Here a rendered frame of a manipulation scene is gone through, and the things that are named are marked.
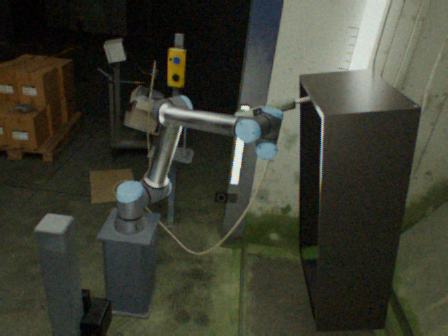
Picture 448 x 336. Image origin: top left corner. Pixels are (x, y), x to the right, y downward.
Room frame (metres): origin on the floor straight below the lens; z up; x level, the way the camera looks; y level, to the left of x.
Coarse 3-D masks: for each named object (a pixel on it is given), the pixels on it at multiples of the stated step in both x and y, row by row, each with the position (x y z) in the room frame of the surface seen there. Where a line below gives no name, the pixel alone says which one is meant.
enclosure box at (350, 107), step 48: (336, 96) 1.49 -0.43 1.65; (384, 96) 1.44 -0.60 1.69; (336, 144) 1.29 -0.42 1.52; (384, 144) 1.29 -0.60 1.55; (336, 192) 1.29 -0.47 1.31; (384, 192) 1.29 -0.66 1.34; (336, 240) 1.29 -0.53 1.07; (384, 240) 1.30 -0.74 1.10; (336, 288) 1.29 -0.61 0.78; (384, 288) 1.30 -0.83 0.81
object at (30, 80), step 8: (32, 64) 4.16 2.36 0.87; (16, 72) 3.80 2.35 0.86; (24, 72) 3.82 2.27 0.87; (32, 72) 3.85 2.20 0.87; (40, 72) 3.89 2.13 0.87; (48, 72) 3.96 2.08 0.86; (56, 72) 4.15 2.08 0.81; (24, 80) 3.81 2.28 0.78; (32, 80) 3.81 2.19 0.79; (40, 80) 3.81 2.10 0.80; (48, 80) 3.94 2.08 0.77; (56, 80) 4.13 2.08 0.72; (24, 88) 3.81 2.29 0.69; (32, 88) 3.81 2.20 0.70; (40, 88) 3.81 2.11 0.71; (48, 88) 3.92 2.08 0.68; (56, 88) 4.11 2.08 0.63; (24, 96) 3.80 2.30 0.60; (32, 96) 3.81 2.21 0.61; (40, 96) 3.81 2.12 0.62; (48, 96) 3.89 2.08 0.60; (56, 96) 4.09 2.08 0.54; (32, 104) 3.81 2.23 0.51; (40, 104) 3.81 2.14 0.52; (48, 104) 3.87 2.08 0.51
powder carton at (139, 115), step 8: (136, 88) 4.17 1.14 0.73; (144, 88) 4.20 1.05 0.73; (136, 96) 3.83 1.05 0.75; (144, 96) 3.85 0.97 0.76; (152, 96) 4.22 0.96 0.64; (160, 96) 4.24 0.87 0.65; (136, 104) 3.82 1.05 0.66; (144, 104) 3.80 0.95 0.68; (152, 104) 3.83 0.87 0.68; (136, 112) 3.82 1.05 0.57; (144, 112) 3.84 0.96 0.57; (136, 120) 3.81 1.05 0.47; (144, 120) 3.83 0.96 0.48; (152, 120) 3.86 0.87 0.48; (144, 128) 3.84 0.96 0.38; (152, 128) 3.86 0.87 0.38
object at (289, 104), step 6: (276, 102) 1.78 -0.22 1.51; (282, 102) 1.76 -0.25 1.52; (288, 102) 1.75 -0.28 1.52; (294, 102) 1.75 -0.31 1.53; (300, 102) 1.76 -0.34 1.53; (252, 108) 1.77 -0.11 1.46; (282, 108) 1.75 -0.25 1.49; (288, 108) 1.75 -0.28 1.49; (294, 108) 1.75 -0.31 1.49; (240, 114) 1.74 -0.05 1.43; (246, 114) 1.74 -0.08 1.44; (252, 114) 1.74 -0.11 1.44
